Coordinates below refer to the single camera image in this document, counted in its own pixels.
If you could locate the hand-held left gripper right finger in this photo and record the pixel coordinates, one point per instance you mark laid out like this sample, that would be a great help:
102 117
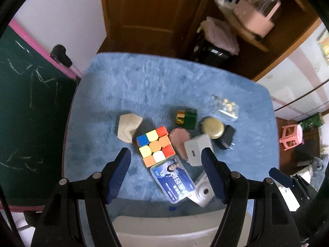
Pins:
213 175

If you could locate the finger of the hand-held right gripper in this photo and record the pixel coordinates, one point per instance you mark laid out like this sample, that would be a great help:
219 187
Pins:
280 178

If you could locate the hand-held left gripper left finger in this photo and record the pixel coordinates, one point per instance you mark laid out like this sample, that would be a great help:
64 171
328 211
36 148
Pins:
118 175

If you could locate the white toy camera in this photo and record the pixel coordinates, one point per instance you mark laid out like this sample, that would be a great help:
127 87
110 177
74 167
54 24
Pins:
204 194

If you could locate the white charger plug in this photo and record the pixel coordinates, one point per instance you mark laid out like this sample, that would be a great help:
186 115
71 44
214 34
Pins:
196 146

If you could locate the blue card case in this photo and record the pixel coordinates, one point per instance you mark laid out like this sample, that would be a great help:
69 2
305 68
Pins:
172 180

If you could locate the black charger plug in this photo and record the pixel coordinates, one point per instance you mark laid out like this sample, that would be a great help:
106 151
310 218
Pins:
227 135

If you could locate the pink plastic stool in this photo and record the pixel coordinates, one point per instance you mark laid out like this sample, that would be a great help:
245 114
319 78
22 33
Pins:
291 136

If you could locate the colourful puzzle cube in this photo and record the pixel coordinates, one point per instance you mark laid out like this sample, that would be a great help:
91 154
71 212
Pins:
154 146

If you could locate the gold round tin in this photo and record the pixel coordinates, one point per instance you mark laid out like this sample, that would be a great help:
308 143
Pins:
212 127

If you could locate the beige wooden block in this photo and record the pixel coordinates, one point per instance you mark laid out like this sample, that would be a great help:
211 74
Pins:
127 127

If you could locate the pink round case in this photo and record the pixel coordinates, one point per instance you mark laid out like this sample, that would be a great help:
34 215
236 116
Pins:
178 139

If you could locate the green gold small box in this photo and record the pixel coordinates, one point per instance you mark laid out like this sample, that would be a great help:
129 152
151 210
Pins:
190 118

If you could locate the green plant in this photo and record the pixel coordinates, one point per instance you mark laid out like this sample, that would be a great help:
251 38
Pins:
312 121

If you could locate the clear plastic box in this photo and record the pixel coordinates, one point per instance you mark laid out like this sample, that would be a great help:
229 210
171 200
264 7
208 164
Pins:
226 108

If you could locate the blue fluffy mat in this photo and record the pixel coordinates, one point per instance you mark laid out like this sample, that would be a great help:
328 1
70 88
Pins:
128 82

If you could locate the white sliding wardrobe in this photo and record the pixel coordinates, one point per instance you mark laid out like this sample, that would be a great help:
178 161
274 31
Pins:
295 77

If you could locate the black clamp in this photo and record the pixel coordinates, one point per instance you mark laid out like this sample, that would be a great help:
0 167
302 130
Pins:
61 54

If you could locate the wooden shelf unit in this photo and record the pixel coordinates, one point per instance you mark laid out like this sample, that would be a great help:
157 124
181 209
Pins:
290 43

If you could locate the pink fluffy cloth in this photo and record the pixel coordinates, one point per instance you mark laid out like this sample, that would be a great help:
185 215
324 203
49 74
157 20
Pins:
218 34

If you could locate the wooden door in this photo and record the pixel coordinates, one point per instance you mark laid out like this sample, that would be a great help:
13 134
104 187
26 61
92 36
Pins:
149 12

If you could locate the pink kitchen appliance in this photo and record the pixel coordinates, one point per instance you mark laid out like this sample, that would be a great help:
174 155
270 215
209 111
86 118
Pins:
257 12

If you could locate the green chalkboard with pink frame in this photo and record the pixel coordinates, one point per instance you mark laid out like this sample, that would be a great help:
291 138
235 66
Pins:
25 108

